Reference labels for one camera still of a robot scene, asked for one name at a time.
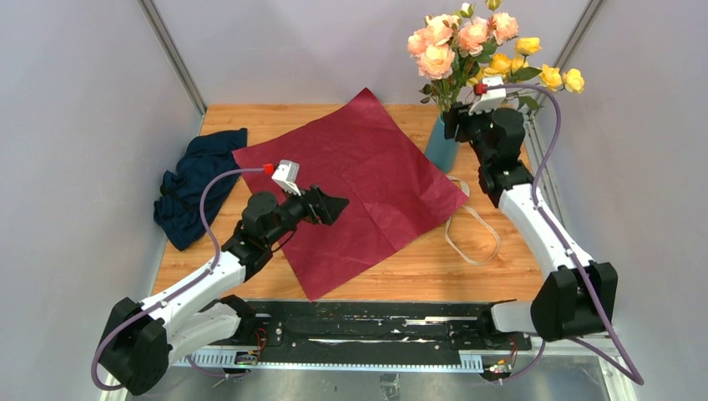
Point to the right aluminium corner post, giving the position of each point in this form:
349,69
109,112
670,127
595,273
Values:
579,31

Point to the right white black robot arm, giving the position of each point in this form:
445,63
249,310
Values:
578,293

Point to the dark blue crumpled cloth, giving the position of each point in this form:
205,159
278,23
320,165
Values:
176,211

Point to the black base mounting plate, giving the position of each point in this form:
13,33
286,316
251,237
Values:
417,336

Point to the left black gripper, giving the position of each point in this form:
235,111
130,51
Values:
328,210

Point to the yellow flower stem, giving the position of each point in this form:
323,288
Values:
516,69

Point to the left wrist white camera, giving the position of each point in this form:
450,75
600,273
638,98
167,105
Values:
284,175

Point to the maroon wrapping paper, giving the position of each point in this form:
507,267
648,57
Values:
395,193

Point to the aluminium front rail frame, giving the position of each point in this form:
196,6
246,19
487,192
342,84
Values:
502,369

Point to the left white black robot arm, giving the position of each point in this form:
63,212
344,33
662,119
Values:
182,310

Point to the peach flower stem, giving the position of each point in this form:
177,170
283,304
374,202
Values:
478,39
431,94

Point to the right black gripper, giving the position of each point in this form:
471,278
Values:
458,114

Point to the pink yellow flower bunch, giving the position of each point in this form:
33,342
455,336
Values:
433,52

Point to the cream ribbon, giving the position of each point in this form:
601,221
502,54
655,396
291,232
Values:
468,234

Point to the teal conical vase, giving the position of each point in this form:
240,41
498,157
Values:
440,151

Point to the left aluminium corner post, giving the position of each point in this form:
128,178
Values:
162,33

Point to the aluminium corner post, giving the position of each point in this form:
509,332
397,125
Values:
579,31
162,33

